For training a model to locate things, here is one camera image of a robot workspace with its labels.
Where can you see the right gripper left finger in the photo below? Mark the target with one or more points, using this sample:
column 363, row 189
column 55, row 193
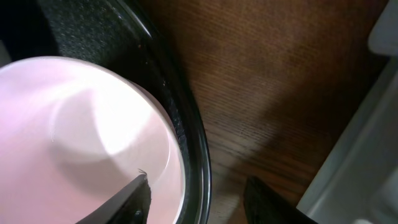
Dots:
column 129, row 206

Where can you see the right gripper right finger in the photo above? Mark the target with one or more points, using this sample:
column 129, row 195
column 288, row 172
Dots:
column 262, row 205

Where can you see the round black tray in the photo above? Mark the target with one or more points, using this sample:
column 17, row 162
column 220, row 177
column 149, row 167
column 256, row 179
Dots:
column 119, row 36

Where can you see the grey dishwasher rack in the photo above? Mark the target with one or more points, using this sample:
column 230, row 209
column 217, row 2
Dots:
column 357, row 183

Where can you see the white saucer plate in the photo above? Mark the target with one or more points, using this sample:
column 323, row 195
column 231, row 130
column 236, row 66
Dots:
column 74, row 134

